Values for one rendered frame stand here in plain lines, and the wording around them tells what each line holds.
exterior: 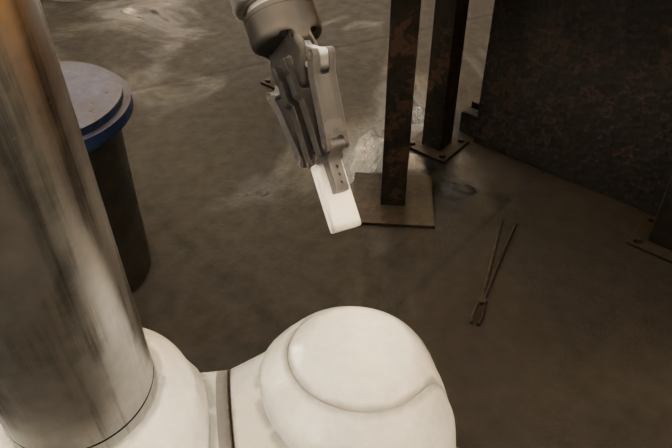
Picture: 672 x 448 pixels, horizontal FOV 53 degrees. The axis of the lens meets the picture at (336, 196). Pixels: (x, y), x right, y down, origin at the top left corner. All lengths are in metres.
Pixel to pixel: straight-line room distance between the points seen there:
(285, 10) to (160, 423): 0.40
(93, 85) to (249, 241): 0.50
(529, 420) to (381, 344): 0.80
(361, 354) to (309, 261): 1.01
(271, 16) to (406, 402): 0.38
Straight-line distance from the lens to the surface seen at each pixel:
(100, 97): 1.31
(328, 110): 0.65
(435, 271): 1.51
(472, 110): 1.94
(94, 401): 0.44
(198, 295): 1.47
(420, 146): 1.87
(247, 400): 0.55
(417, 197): 1.69
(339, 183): 0.66
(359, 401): 0.49
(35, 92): 0.32
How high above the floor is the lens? 1.05
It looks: 38 degrees down
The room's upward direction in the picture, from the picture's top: straight up
